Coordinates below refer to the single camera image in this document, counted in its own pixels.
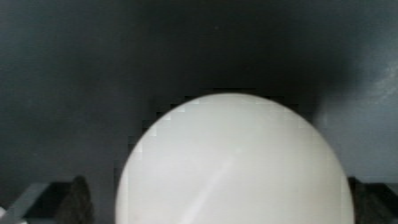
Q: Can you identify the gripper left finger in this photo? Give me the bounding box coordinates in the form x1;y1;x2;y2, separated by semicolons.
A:
0;176;95;224

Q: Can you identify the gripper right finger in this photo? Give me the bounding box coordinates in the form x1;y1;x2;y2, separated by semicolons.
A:
349;177;398;224

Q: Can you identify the white lamp bulb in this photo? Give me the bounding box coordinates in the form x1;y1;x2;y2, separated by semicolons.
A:
116;93;356;224

